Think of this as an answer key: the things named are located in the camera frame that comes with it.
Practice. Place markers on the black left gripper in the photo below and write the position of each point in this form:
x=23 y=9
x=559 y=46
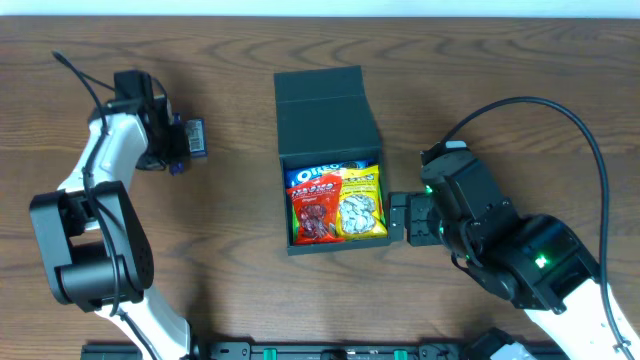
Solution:
x=176 y=145

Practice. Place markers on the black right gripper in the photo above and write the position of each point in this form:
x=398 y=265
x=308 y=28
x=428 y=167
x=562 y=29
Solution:
x=415 y=218

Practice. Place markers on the dark blue snack wrapper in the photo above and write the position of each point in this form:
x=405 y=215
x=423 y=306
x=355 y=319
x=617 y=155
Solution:
x=178 y=146

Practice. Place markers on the small blue barcode box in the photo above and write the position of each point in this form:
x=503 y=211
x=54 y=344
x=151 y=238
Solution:
x=196 y=134

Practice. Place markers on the yellow seed snack bag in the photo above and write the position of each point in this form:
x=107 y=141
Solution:
x=360 y=210

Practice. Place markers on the red snack bag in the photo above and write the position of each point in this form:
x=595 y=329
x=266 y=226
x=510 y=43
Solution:
x=315 y=206

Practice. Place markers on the blue Oreo cookie pack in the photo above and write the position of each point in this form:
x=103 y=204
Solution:
x=299 y=176

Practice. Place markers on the dark green box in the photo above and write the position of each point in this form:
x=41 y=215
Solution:
x=323 y=117

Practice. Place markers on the green Haribo worms bag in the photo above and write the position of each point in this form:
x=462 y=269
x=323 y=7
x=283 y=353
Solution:
x=294 y=225

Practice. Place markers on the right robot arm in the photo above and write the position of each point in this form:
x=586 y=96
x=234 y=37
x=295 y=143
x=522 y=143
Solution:
x=536 y=263

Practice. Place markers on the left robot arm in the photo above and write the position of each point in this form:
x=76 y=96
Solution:
x=95 y=252

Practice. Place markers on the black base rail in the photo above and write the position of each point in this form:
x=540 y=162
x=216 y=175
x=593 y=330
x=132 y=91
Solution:
x=245 y=351

